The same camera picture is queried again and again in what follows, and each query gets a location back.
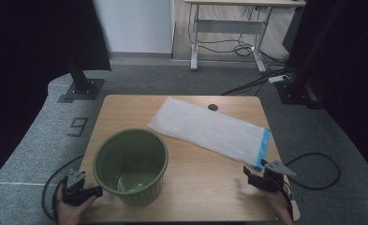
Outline person's left hand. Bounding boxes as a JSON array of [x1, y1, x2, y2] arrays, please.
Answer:
[[54, 184, 99, 225]]

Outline white plastic bag blue edge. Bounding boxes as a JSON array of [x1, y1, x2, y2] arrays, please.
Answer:
[[147, 96, 272, 172]]

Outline white desk with grey frame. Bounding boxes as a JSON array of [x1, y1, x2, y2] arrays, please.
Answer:
[[184, 0, 307, 73]]

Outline tangle of black cables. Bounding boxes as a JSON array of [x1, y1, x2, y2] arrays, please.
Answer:
[[187, 4, 290, 65]]

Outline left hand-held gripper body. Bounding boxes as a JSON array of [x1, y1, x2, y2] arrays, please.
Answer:
[[61, 168, 91, 207]]

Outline green plastic bin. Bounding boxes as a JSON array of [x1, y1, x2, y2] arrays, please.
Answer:
[[92, 127, 169, 208]]

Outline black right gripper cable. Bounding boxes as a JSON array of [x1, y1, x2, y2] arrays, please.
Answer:
[[284, 152, 342, 191]]

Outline black floor cables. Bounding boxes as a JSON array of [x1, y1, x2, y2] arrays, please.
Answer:
[[219, 66, 295, 97]]

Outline person's right hand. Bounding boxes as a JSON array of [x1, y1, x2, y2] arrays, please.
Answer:
[[259, 187, 295, 225]]

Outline black metal stand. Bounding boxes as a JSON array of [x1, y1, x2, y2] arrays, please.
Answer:
[[274, 31, 330, 111], [57, 57, 106, 104]]

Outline black curtain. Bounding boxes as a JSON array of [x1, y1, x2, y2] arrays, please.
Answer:
[[288, 0, 368, 182], [0, 0, 111, 188]]

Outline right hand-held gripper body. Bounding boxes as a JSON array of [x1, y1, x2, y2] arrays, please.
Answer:
[[248, 159, 298, 192]]

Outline white power strip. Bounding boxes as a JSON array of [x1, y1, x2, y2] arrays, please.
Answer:
[[268, 74, 290, 84]]

